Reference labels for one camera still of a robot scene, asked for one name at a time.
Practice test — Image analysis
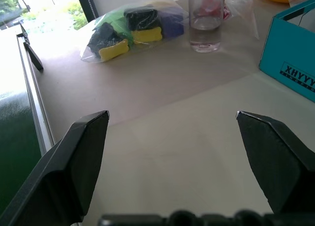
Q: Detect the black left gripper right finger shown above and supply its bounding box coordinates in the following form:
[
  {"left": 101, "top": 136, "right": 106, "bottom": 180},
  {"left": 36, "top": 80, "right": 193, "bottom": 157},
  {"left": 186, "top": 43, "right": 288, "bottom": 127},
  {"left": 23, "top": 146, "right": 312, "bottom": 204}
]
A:
[{"left": 235, "top": 110, "right": 315, "bottom": 215}]

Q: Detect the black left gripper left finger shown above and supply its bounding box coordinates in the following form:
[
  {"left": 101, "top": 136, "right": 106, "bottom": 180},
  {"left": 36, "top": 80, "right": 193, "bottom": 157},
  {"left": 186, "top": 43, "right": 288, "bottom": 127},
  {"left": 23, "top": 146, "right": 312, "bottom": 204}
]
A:
[{"left": 0, "top": 110, "right": 110, "bottom": 226}]

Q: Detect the dark green textured surface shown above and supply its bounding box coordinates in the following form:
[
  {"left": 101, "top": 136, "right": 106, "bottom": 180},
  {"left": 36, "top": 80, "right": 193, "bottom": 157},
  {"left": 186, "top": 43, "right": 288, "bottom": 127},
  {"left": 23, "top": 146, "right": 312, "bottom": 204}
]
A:
[{"left": 0, "top": 89, "right": 42, "bottom": 213}]

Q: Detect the teal cardboard box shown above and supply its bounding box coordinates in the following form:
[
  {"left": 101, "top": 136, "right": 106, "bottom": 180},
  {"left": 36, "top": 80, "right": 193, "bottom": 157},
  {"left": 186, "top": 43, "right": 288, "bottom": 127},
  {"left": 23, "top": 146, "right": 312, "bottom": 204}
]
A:
[{"left": 258, "top": 0, "right": 315, "bottom": 103}]

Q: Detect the yellow bone-shaped sponge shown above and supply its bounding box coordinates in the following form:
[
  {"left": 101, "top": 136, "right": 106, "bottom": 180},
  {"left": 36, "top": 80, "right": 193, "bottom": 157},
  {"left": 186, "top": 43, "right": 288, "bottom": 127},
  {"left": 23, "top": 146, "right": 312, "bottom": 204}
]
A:
[
  {"left": 130, "top": 26, "right": 163, "bottom": 45},
  {"left": 98, "top": 38, "right": 130, "bottom": 63}
]

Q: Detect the clear plastic bag of sponges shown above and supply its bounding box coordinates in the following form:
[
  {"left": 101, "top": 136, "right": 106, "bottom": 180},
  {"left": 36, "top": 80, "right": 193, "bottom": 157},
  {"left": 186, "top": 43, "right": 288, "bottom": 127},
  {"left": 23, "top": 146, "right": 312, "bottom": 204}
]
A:
[{"left": 80, "top": 0, "right": 189, "bottom": 64}]

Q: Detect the clear glass jar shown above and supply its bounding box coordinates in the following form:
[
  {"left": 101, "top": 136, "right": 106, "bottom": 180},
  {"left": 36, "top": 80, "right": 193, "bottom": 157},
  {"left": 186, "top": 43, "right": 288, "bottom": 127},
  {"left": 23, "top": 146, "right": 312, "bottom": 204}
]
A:
[{"left": 188, "top": 0, "right": 226, "bottom": 53}]

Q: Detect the grey metal rail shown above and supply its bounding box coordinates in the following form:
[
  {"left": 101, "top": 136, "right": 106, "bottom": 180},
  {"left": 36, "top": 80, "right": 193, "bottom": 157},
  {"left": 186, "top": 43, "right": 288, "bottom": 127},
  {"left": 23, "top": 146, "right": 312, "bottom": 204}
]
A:
[{"left": 16, "top": 33, "right": 56, "bottom": 156}]

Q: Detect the black window frame post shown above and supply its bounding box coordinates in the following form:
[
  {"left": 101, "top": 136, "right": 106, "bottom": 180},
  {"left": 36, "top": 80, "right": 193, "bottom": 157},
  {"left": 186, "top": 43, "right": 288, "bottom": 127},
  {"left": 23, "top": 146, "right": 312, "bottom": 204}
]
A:
[{"left": 74, "top": 0, "right": 99, "bottom": 24}]

